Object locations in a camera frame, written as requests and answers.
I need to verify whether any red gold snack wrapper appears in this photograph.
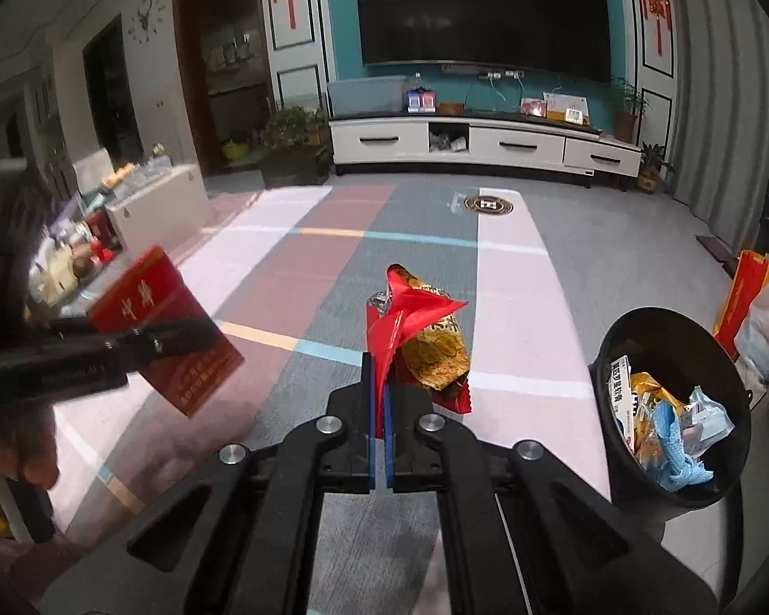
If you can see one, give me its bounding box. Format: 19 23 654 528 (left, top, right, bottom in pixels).
365 264 472 437

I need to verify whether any red cigarette box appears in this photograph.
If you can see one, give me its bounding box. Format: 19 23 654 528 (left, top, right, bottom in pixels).
87 246 244 417

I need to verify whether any white blue medicine box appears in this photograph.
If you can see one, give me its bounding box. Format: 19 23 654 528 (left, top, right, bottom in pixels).
607 356 638 447

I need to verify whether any light blue quilted cloth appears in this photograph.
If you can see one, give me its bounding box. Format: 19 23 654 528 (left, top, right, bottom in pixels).
647 401 714 493

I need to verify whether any yellow snack bag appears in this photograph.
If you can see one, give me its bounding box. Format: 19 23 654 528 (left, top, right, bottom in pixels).
629 372 686 470

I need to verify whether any black trash bin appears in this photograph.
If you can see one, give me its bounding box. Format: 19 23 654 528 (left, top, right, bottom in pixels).
590 307 750 527

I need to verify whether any person's left hand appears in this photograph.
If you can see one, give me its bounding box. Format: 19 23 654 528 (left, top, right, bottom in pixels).
0 407 59 490

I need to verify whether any white storage box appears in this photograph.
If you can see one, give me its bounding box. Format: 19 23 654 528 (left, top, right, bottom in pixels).
105 164 215 258

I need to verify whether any potted green plant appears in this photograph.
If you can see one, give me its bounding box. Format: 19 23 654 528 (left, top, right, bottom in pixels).
258 106 332 189

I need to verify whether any white tv cabinet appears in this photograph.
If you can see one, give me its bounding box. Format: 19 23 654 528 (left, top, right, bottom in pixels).
329 114 642 186

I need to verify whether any small potted plant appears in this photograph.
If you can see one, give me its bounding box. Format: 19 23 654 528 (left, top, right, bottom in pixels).
636 143 675 194

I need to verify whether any tall potted plant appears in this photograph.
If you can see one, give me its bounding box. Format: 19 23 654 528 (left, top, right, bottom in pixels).
610 76 650 143

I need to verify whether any red paper shopping bag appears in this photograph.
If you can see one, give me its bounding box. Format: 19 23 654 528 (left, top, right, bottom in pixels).
713 250 769 360

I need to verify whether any large black television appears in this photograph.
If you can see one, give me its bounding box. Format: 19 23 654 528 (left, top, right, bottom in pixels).
357 0 613 84

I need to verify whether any wall clock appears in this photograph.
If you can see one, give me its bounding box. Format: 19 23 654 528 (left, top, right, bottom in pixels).
126 0 166 45

